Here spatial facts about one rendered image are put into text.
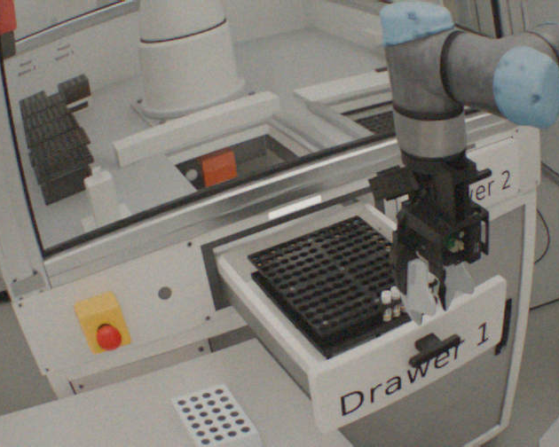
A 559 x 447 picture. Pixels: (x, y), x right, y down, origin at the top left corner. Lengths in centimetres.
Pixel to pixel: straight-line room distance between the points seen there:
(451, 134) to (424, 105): 4
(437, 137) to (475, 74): 10
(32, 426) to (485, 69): 84
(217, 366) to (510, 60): 71
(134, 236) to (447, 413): 89
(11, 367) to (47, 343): 151
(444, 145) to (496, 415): 123
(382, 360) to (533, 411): 123
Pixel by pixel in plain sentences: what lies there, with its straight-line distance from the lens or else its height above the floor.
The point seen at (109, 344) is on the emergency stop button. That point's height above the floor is 87.
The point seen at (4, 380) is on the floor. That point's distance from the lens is 257.
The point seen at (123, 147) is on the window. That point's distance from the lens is 102.
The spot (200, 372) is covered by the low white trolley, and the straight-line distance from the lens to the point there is 114.
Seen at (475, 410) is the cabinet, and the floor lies 23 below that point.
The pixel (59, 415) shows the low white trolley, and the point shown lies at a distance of 112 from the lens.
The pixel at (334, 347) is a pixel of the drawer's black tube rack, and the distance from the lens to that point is 96.
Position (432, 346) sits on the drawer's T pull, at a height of 91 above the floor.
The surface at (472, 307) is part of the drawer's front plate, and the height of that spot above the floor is 91.
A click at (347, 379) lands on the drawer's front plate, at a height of 90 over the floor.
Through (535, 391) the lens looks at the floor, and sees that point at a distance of 212.
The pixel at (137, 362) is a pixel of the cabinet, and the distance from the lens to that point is 118.
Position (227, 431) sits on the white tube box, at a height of 80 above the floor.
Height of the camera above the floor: 147
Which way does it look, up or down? 29 degrees down
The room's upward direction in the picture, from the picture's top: 9 degrees counter-clockwise
